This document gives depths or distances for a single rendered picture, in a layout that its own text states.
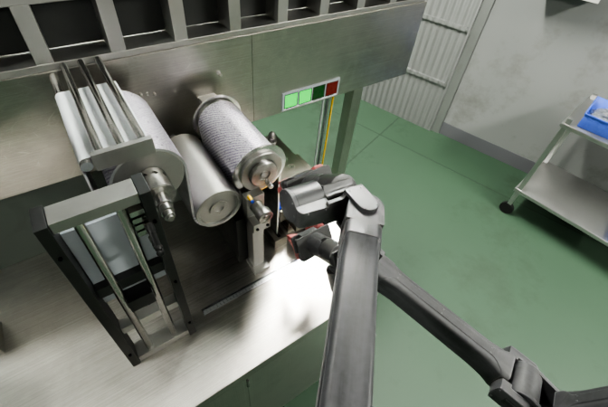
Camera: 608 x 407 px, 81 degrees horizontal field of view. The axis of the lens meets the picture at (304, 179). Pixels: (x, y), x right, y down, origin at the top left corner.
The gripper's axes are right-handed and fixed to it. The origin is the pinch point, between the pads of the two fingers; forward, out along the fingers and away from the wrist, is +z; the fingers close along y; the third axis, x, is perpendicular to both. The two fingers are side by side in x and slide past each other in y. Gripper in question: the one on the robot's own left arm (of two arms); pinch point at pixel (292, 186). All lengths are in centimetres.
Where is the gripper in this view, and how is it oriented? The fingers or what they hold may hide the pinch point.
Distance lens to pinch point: 77.2
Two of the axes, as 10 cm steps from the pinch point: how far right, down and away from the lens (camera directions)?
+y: 8.2, -3.6, 4.4
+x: -3.1, -9.3, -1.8
